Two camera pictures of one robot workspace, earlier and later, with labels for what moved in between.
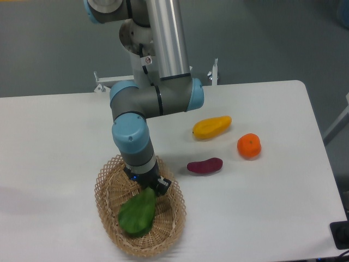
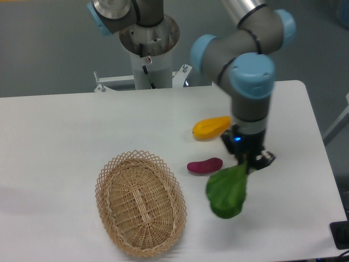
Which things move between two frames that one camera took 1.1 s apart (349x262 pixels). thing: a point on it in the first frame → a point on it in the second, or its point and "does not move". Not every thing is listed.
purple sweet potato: (205, 166) does not move
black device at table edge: (340, 230) does not move
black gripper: (149, 178) → (240, 144)
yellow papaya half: (209, 127) does not move
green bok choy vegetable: (137, 214) → (226, 190)
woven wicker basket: (114, 188) does not move
